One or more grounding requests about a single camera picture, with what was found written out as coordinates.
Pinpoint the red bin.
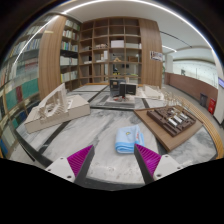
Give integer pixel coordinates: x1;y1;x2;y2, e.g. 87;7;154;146
208;98;217;115

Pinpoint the light blue printed towel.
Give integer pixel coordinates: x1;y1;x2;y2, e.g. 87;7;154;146
114;124;146;154

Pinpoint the dark brown architectural model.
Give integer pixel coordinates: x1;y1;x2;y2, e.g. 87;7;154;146
146;105;198;138

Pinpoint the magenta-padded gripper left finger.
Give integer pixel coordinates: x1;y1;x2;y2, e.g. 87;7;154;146
44;144;96;186

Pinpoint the white wall poster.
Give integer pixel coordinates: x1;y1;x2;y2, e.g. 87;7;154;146
149;50;164;63

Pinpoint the large white architectural model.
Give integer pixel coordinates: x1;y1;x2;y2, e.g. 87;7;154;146
23;83;92;134

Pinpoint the small white architectural model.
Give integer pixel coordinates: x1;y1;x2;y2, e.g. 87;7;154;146
143;84;165;100

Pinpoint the wooden cubby shelf unit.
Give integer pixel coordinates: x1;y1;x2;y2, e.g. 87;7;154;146
38;14;164;92

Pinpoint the wooden base board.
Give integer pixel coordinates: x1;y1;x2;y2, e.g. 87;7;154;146
133;104;204;153

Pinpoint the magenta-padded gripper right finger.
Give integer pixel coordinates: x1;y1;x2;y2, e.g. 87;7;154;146
133;143;184;185

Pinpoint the dark grey bin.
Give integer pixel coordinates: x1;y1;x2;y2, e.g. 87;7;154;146
199;93;209;108

